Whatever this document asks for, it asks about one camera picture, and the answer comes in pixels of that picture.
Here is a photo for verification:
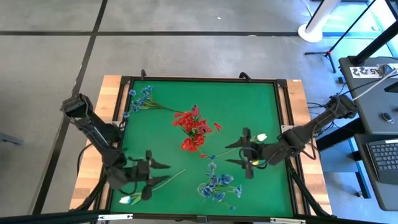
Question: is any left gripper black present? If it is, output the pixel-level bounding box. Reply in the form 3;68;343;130
123;150;172;201

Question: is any red artificial flower bunch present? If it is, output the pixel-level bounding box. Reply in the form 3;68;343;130
172;110;223;159

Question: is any black rig beam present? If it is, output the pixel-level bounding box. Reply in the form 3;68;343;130
0;210;108;224

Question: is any thick black pole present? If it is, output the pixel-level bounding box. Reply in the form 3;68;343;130
348;19;398;67

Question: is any black tripod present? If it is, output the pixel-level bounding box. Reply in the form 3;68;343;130
303;0;388;74

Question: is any white cable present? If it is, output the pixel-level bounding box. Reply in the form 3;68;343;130
352;68;398;102

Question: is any silver metal bracket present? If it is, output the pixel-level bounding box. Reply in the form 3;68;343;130
97;213;134;222
269;217;307;224

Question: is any dark grey desk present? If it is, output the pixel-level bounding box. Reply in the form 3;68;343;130
338;55;398;135
353;133;398;212

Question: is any green table mat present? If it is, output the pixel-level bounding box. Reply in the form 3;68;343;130
109;79;295;218

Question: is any white round-base pole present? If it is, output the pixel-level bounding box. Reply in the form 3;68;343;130
297;0;343;44

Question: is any white paper label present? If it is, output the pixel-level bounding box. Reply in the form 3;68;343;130
349;65;382;78

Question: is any white artificial tulip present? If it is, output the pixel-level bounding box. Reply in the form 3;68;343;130
213;133;268;158
119;169;187;206

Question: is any black keyboard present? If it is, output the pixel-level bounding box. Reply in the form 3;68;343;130
366;139;398;185

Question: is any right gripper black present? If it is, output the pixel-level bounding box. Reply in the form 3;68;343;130
224;126;282;180

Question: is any blue artificial flower bunch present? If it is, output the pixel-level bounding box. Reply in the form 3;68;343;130
197;154;244;213
123;85;184;119

